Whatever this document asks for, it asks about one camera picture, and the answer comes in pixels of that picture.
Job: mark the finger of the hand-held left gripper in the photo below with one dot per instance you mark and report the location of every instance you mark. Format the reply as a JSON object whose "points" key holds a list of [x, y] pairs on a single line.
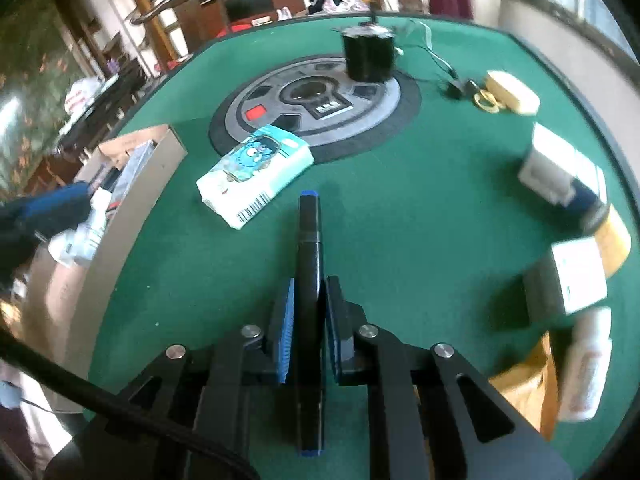
{"points": [[55, 205]]}

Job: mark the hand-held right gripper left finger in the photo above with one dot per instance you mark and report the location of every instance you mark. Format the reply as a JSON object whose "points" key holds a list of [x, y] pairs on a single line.
{"points": [[285, 330]]}

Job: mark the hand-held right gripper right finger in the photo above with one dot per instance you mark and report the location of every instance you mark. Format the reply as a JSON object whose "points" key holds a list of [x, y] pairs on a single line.
{"points": [[340, 335]]}

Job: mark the black marker with blue caps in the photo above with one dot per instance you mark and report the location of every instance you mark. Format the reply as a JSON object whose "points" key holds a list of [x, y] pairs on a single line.
{"points": [[310, 260]]}

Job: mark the brown cardboard box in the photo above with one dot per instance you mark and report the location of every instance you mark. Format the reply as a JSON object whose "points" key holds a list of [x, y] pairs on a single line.
{"points": [[140, 210]]}

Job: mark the white and red bag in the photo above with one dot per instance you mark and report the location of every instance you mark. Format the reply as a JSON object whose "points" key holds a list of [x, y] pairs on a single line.
{"points": [[85, 95]]}

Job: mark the black bench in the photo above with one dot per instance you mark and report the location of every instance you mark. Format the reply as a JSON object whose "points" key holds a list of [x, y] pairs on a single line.
{"points": [[110, 100]]}

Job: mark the light blue tissue packet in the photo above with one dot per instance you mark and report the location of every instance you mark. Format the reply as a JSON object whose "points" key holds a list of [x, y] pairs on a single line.
{"points": [[260, 165]]}

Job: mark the yellow cardboard box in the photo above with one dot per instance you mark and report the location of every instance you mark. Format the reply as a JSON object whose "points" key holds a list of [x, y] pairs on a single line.
{"points": [[525, 390]]}

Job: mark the round grey table panel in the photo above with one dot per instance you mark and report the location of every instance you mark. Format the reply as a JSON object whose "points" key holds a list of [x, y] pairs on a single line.
{"points": [[230, 120]]}

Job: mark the white box with barcode label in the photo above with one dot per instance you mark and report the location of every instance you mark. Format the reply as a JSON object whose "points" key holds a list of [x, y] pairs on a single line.
{"points": [[575, 270]]}

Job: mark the white pill bottle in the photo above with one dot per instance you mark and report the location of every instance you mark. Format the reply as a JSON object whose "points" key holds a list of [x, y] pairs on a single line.
{"points": [[585, 365]]}

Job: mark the white and blue box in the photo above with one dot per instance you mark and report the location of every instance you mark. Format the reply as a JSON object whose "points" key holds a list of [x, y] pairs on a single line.
{"points": [[550, 170]]}

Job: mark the small yellow scissors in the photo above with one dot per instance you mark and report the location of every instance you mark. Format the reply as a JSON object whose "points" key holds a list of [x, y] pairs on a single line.
{"points": [[482, 102]]}

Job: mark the black electric motor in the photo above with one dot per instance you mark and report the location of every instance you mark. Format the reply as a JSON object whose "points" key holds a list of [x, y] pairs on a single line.
{"points": [[370, 55]]}

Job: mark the yellow jar with dark lid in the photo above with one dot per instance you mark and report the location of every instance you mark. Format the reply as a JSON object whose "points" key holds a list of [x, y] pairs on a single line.
{"points": [[617, 235]]}

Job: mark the pale yellow case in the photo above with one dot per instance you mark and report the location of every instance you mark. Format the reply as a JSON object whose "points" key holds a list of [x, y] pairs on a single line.
{"points": [[515, 91]]}

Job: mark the pile of clothes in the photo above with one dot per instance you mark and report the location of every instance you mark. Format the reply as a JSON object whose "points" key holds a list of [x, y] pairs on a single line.
{"points": [[330, 2]]}

